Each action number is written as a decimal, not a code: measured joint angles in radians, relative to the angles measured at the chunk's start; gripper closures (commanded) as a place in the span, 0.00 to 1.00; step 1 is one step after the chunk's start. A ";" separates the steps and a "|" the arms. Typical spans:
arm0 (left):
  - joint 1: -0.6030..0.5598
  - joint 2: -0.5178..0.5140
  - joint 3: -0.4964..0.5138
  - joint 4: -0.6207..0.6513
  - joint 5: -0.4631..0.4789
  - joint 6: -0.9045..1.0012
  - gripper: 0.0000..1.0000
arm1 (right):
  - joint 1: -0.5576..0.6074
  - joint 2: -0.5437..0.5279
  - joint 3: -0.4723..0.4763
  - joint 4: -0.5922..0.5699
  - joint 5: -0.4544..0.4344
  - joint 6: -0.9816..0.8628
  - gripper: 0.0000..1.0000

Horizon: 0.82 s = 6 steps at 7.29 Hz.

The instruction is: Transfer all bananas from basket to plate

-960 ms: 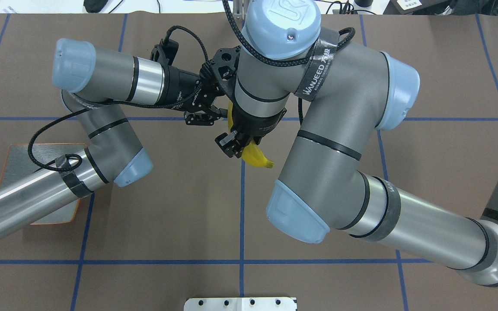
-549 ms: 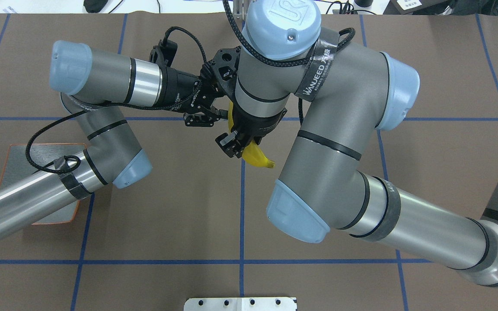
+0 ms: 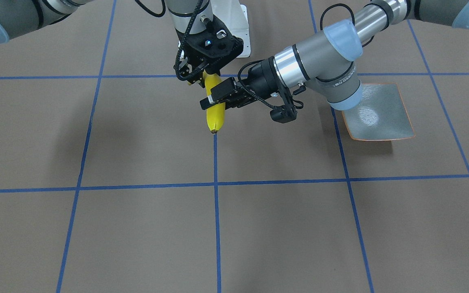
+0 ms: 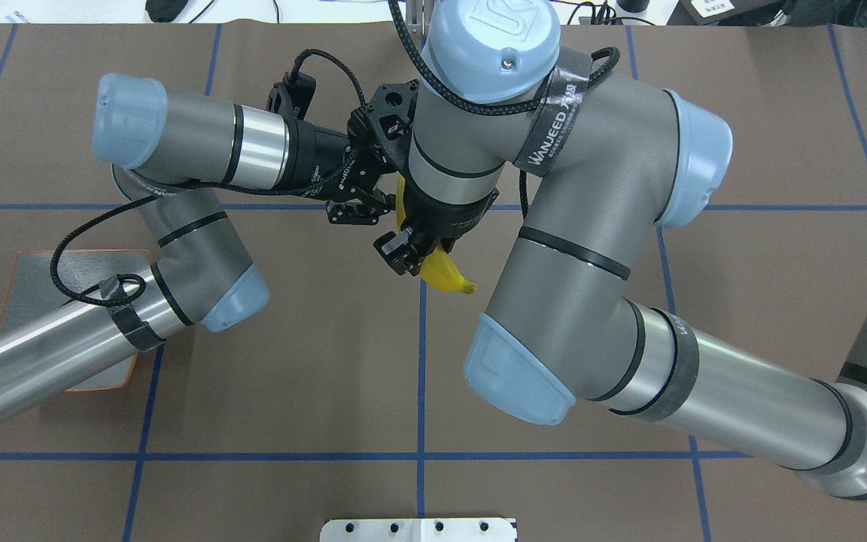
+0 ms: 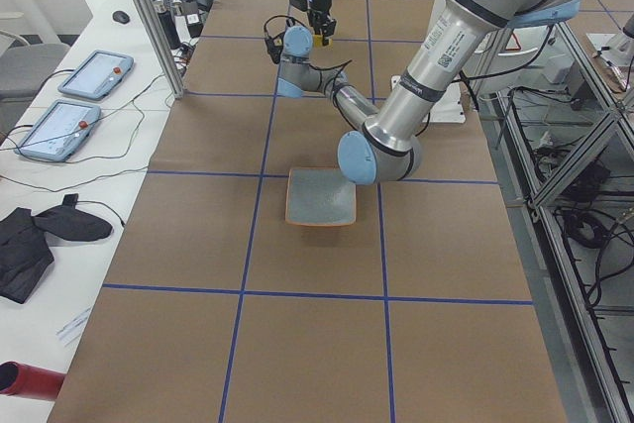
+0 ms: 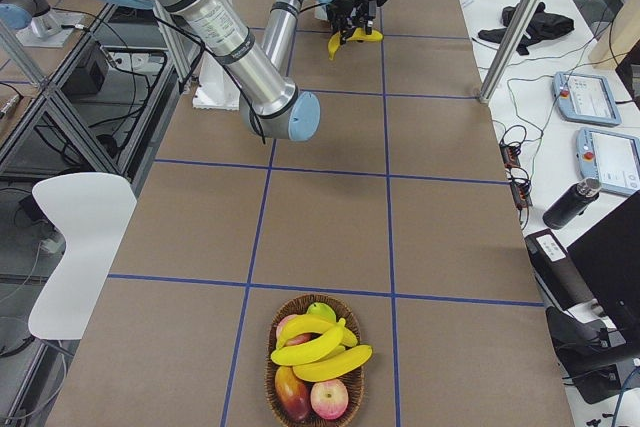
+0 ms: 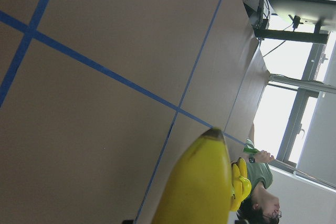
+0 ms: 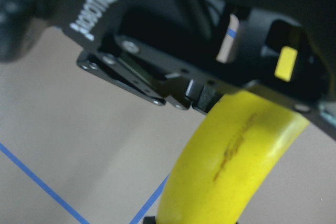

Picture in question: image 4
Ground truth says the black computer mouse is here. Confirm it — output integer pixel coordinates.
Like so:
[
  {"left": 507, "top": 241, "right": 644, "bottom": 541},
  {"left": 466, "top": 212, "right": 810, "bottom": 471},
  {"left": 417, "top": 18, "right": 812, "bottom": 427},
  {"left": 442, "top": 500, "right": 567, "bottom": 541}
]
[{"left": 144, "top": 0, "right": 189, "bottom": 22}]

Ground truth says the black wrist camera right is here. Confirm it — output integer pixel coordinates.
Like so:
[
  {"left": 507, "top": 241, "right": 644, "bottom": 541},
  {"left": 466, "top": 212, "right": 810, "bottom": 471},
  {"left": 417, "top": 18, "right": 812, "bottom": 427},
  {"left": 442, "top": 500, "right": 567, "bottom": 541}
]
[{"left": 347, "top": 79, "right": 420, "bottom": 175}]

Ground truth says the grey square plate orange rim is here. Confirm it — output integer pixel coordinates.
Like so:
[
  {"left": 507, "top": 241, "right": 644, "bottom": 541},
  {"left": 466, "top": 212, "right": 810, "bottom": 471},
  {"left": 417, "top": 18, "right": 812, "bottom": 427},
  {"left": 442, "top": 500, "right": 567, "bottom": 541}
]
[{"left": 0, "top": 250, "right": 153, "bottom": 391}]

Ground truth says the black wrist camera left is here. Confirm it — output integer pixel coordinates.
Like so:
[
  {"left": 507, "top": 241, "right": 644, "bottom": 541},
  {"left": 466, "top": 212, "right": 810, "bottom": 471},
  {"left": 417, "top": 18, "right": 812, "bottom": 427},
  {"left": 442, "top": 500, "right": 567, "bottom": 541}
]
[{"left": 266, "top": 72, "right": 317, "bottom": 120}]

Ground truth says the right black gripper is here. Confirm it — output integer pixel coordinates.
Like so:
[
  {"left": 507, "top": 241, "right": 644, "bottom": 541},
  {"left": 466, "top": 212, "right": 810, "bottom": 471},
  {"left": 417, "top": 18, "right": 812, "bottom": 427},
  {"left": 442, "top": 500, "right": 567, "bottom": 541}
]
[{"left": 373, "top": 181, "right": 499, "bottom": 276}]

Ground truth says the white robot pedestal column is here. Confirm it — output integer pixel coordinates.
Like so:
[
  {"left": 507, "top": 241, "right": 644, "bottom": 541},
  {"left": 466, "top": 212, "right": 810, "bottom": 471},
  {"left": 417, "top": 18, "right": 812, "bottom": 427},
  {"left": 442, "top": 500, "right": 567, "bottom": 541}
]
[{"left": 319, "top": 517, "right": 519, "bottom": 541}]

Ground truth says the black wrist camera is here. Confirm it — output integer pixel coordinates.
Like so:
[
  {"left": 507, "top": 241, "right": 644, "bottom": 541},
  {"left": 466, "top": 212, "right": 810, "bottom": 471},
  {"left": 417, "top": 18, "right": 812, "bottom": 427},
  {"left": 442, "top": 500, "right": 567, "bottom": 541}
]
[
  {"left": 266, "top": 72, "right": 317, "bottom": 120},
  {"left": 347, "top": 79, "right": 420, "bottom": 175}
]

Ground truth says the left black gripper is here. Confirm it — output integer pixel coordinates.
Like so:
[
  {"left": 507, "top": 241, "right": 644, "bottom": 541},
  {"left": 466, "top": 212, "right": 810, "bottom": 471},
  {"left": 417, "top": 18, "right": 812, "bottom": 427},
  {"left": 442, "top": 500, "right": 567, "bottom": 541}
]
[{"left": 287, "top": 120, "right": 393, "bottom": 226}]

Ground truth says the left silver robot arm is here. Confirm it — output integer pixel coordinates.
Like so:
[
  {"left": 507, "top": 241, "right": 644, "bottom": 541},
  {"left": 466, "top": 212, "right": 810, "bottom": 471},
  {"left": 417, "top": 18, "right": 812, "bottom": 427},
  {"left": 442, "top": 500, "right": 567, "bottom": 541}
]
[{"left": 0, "top": 73, "right": 394, "bottom": 426}]

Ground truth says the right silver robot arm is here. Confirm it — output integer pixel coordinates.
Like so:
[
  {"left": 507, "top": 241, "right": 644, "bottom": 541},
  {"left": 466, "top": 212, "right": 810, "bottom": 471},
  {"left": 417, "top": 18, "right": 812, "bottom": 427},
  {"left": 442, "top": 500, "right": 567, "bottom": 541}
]
[{"left": 376, "top": 1, "right": 867, "bottom": 501}]

